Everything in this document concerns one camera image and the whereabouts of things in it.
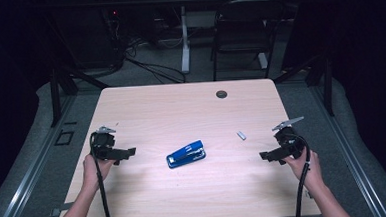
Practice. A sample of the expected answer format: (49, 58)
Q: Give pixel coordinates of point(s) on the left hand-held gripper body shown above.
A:
(103, 143)

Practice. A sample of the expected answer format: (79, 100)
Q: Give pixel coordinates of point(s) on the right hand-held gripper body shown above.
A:
(287, 140)

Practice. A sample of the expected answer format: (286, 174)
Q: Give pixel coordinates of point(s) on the blue stapler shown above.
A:
(186, 154)

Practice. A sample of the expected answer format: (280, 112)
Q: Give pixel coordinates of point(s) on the person's left hand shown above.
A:
(92, 172)

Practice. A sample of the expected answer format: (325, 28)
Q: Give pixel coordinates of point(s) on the person's right hand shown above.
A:
(309, 170)

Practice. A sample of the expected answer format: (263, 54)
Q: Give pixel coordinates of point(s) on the black metal stand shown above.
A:
(326, 84)
(56, 95)

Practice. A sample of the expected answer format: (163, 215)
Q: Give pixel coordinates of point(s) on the dark round table grommet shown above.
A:
(221, 94)

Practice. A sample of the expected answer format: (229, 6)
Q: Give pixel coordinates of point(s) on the white desk foot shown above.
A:
(263, 60)

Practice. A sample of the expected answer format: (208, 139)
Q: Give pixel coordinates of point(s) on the dark equipment with red light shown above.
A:
(114, 32)

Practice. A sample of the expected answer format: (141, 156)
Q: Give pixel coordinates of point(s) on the black chair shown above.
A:
(243, 29)

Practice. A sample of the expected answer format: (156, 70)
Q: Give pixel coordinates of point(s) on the white desk leg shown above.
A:
(185, 42)

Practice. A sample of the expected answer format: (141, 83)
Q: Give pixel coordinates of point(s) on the metal floor rail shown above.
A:
(27, 177)
(350, 160)

